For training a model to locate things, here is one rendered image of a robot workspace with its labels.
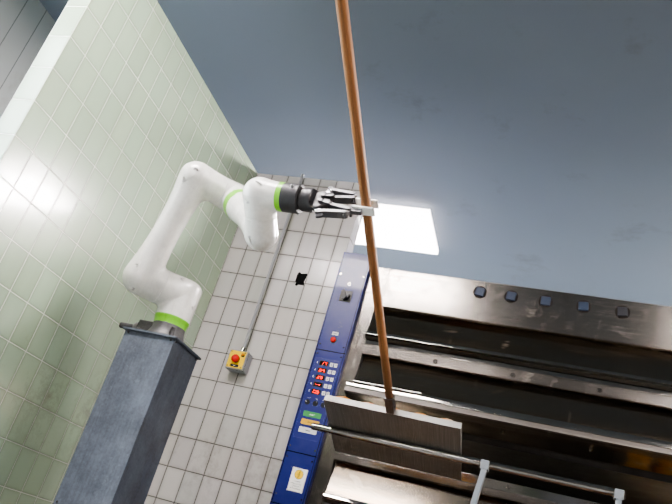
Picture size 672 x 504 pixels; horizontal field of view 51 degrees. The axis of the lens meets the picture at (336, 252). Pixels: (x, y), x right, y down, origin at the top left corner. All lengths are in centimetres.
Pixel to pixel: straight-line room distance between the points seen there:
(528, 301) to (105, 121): 206
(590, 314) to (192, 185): 192
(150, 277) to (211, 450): 124
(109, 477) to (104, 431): 15
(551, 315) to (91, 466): 211
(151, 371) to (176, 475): 120
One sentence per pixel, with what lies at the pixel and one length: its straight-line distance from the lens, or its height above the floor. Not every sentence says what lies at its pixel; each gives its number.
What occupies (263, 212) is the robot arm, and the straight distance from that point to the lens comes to 220.
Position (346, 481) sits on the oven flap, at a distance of 335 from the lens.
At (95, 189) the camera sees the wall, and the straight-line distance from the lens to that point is 300.
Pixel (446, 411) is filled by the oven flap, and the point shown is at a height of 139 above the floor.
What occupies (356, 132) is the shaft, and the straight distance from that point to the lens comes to 194.
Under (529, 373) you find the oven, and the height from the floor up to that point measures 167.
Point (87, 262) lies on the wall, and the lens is 301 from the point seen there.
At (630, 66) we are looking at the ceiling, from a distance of 378.
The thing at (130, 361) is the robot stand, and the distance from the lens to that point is 255.
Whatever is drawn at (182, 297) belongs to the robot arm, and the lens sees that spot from 262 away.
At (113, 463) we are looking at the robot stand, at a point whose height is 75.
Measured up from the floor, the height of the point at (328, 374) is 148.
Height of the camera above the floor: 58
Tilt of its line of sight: 25 degrees up
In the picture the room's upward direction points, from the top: 17 degrees clockwise
